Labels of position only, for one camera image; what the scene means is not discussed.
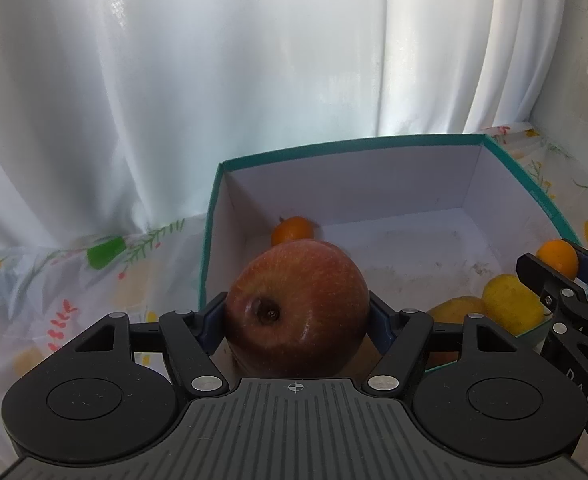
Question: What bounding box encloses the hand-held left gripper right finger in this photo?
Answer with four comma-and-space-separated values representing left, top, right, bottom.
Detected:
365, 291, 520, 395

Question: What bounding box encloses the small orange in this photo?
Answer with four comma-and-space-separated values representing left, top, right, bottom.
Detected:
536, 239, 580, 281

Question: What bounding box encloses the white curtain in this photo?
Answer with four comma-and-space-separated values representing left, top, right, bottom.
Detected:
0, 0, 588, 252

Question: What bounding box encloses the floral tablecloth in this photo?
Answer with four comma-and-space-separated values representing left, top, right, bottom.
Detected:
0, 124, 588, 480

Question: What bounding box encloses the mandarin orange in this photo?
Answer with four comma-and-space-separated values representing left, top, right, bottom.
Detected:
271, 215, 317, 247

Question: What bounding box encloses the yellow lemon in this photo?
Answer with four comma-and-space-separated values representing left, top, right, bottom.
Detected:
482, 273, 551, 336

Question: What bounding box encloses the teal cardboard box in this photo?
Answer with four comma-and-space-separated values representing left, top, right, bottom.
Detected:
199, 133, 588, 377

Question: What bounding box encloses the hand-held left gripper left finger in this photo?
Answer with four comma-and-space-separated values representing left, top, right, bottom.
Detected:
71, 291, 231, 395

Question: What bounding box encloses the yellow pear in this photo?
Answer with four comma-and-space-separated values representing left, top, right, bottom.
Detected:
426, 296, 488, 325

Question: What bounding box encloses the red apple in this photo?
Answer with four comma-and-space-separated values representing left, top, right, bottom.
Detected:
224, 239, 371, 377

